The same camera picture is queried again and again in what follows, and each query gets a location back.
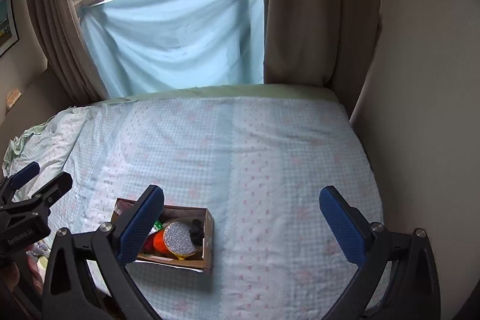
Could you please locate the silver glitter yellow scrubber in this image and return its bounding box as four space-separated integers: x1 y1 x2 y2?
163 219 197 260

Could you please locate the black sock bundle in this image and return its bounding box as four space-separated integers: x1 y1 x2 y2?
190 219 204 246

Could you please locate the green wipes packet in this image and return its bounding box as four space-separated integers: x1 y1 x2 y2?
150 219 164 235

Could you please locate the person's left hand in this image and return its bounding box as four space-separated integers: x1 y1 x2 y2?
1 254 38 292

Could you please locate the orange fluffy pom-pom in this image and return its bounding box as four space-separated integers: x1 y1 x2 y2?
140 230 170 256

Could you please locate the open cardboard box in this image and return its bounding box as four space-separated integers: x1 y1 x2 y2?
112 195 214 273

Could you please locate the light blue checked bed quilt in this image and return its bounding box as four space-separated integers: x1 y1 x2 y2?
1 85 383 319

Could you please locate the light blue hanging sheet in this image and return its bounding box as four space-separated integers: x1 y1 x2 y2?
80 0 264 98

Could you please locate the beige brown curtain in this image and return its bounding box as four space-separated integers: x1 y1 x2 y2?
264 0 382 113

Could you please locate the framed wall picture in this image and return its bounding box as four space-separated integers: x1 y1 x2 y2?
0 0 20 56

